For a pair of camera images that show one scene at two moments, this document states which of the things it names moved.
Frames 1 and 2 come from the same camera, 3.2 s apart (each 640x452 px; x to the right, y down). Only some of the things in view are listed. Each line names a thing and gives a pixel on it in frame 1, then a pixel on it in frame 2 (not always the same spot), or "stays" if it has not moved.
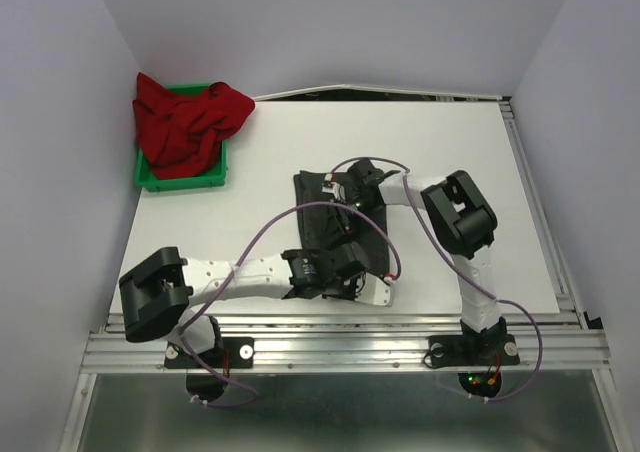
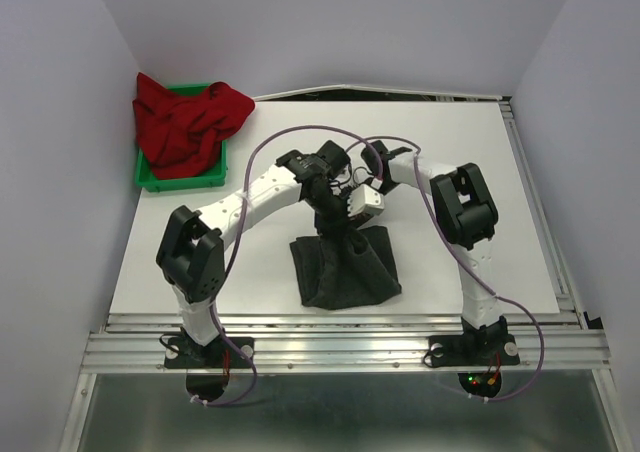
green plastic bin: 212,176 stays
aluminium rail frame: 567,343 stays
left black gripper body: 343,290 to 330,209
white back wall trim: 389,89 stays
